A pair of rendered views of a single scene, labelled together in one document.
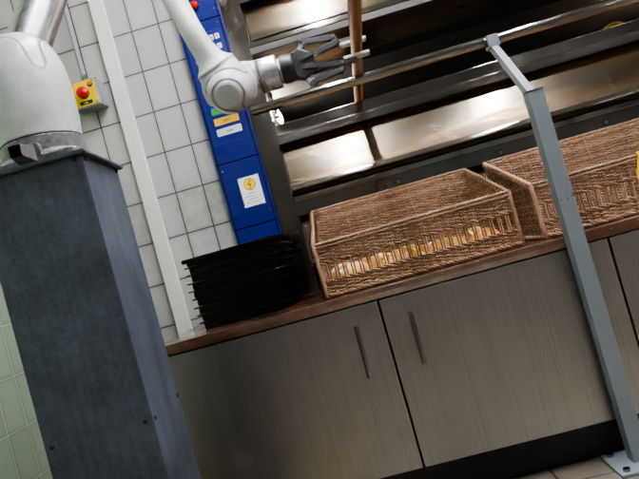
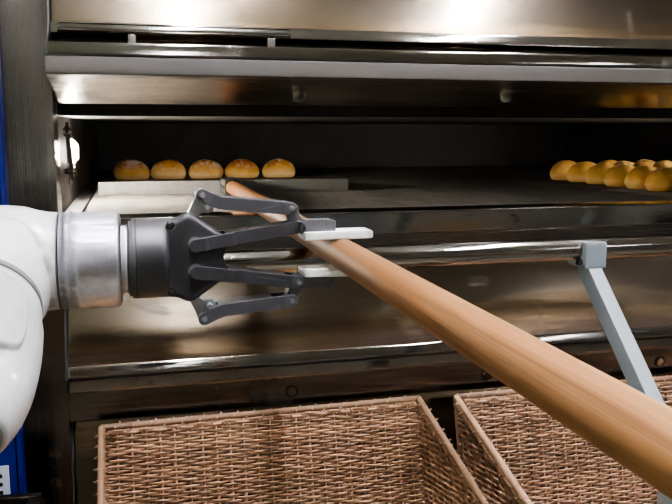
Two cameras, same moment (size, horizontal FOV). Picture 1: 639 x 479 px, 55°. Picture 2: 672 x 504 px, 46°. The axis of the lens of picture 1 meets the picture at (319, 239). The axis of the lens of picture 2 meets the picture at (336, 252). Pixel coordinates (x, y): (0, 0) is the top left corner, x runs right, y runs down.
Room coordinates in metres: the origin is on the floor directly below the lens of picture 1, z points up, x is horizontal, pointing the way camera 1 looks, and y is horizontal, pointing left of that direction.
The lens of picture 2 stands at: (0.85, 0.02, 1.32)
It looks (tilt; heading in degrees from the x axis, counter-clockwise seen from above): 9 degrees down; 342
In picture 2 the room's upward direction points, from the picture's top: straight up
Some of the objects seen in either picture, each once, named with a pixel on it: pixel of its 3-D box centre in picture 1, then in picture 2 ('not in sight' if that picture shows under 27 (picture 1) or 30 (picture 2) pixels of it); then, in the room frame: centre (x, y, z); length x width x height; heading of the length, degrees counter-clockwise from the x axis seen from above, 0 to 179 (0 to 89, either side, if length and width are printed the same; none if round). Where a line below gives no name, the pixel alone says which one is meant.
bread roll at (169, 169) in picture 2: not in sight; (168, 169); (3.17, -0.23, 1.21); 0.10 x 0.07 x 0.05; 84
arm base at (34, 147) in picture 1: (42, 156); not in sight; (1.18, 0.47, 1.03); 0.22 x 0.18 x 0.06; 0
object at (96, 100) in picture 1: (88, 96); not in sight; (2.16, 0.65, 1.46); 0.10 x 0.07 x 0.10; 86
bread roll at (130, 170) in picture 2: not in sight; (132, 169); (3.17, -0.13, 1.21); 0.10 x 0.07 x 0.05; 90
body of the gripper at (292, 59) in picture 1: (297, 66); (176, 257); (1.61, -0.07, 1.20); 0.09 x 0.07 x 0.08; 86
